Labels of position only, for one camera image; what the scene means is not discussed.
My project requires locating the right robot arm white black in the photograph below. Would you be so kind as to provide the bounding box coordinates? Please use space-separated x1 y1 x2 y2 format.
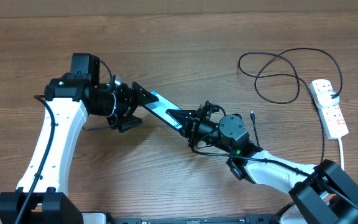
167 104 358 223

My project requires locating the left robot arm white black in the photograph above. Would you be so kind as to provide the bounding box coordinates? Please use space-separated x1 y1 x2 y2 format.
0 53 158 223

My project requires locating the white power strip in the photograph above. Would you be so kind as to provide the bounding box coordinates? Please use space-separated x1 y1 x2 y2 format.
310 79 349 139

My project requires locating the white power strip cord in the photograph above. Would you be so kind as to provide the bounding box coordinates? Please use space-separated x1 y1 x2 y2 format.
337 138 346 171

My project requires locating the white charger plug adapter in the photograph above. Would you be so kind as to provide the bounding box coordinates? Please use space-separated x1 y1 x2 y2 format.
314 91 340 109

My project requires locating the Galaxy smartphone blue screen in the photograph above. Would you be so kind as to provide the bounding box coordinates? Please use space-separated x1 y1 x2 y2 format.
145 91 182 131

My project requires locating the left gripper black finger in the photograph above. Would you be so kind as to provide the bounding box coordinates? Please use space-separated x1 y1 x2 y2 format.
117 115 142 133
131 82 159 106

